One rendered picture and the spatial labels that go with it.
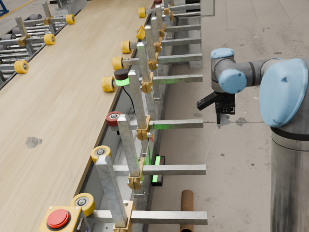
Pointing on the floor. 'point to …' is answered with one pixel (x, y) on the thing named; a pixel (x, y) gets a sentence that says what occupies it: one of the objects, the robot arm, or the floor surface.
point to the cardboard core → (185, 205)
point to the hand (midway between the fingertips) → (217, 126)
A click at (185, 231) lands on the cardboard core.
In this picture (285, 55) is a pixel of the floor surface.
